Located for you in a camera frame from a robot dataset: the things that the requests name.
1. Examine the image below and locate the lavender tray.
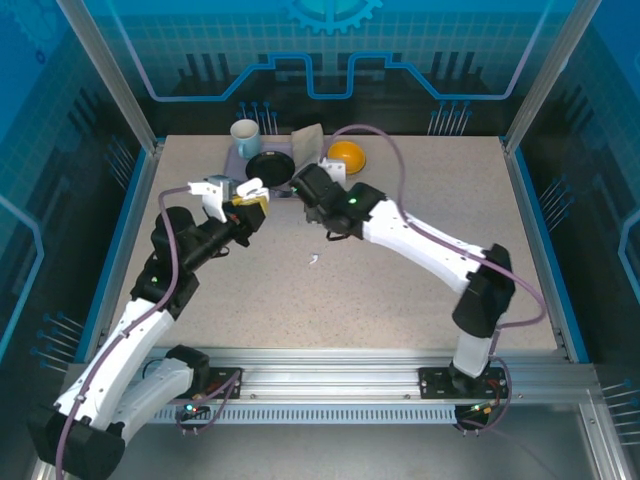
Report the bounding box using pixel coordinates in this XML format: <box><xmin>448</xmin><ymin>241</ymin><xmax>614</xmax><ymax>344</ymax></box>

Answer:
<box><xmin>222</xmin><ymin>142</ymin><xmax>301</xmax><ymax>200</ymax></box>

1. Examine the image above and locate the black plate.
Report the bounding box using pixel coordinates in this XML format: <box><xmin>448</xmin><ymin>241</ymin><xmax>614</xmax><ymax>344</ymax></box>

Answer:
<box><xmin>245</xmin><ymin>152</ymin><xmax>295</xmax><ymax>186</ymax></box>

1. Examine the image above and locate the orange bowl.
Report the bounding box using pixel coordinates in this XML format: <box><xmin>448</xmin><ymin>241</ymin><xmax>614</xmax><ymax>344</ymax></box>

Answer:
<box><xmin>327</xmin><ymin>141</ymin><xmax>368</xmax><ymax>176</ymax></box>

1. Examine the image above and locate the beige folded cloth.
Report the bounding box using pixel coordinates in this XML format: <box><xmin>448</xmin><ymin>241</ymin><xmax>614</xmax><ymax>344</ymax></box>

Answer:
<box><xmin>290</xmin><ymin>123</ymin><xmax>326</xmax><ymax>174</ymax></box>

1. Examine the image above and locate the blue table edge strip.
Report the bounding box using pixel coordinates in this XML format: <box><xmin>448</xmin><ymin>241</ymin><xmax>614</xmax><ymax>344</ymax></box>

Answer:
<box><xmin>509</xmin><ymin>147</ymin><xmax>592</xmax><ymax>364</ymax></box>
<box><xmin>74</xmin><ymin>147</ymin><xmax>154</xmax><ymax>364</ymax></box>

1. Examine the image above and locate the light blue mug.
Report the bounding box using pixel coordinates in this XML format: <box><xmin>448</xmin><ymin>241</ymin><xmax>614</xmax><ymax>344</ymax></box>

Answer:
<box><xmin>229</xmin><ymin>118</ymin><xmax>262</xmax><ymax>160</ymax></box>

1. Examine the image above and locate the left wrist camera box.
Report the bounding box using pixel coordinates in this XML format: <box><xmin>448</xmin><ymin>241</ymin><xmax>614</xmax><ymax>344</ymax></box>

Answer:
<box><xmin>186</xmin><ymin>173</ymin><xmax>240</xmax><ymax>222</ymax></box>

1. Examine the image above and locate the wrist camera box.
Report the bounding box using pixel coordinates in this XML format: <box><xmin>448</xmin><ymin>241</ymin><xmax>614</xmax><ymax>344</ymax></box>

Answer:
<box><xmin>186</xmin><ymin>173</ymin><xmax>240</xmax><ymax>222</ymax></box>
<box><xmin>318</xmin><ymin>156</ymin><xmax>350</xmax><ymax>185</ymax></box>

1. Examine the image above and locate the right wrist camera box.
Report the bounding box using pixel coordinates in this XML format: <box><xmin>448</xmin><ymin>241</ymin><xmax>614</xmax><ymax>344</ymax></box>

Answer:
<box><xmin>318</xmin><ymin>156</ymin><xmax>350</xmax><ymax>185</ymax></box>

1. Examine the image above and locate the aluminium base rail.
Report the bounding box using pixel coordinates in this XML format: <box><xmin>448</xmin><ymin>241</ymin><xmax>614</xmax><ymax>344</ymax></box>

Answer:
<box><xmin>64</xmin><ymin>347</ymin><xmax>596</xmax><ymax>401</ymax></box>

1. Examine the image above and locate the aluminium frame post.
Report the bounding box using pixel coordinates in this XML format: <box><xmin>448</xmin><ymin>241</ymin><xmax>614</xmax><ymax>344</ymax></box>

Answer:
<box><xmin>502</xmin><ymin>0</ymin><xmax>599</xmax><ymax>154</ymax></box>
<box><xmin>55</xmin><ymin>0</ymin><xmax>166</xmax><ymax>154</ymax></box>

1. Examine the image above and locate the slotted grey cable duct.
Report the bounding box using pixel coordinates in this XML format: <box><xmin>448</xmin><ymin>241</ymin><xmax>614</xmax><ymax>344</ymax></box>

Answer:
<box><xmin>149</xmin><ymin>405</ymin><xmax>459</xmax><ymax>426</ymax></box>

